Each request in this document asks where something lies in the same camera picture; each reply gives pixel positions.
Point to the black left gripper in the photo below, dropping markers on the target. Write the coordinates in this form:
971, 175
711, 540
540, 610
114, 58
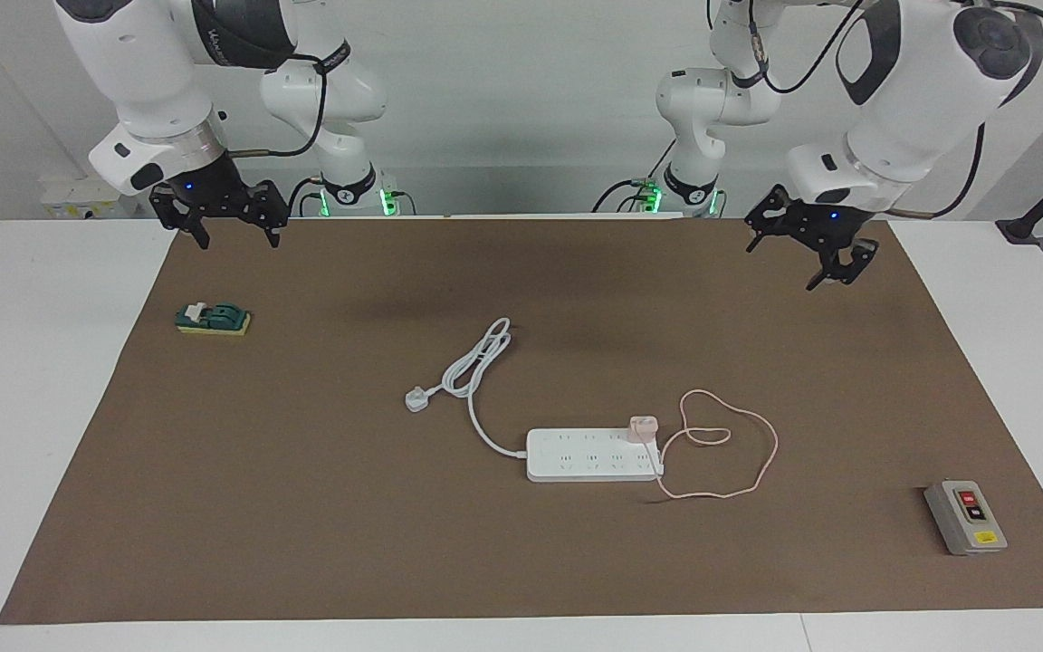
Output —
829, 225

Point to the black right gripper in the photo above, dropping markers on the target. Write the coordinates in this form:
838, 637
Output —
205, 190

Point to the pink charger block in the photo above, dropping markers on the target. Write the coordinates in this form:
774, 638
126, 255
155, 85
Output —
644, 427

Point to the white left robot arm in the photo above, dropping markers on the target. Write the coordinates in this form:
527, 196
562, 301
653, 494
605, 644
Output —
920, 100

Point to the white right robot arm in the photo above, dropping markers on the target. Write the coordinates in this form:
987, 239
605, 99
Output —
132, 72

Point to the white power strip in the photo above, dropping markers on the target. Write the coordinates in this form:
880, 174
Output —
576, 457

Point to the brown table mat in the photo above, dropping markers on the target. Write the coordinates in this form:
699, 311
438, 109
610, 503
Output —
304, 543

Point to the green knife switch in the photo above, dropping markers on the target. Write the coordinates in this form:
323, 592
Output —
223, 317

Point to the white wall socket box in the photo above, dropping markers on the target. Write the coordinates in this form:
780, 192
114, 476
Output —
87, 197

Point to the grey on-off switch box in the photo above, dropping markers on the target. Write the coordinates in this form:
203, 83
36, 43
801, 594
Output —
970, 516

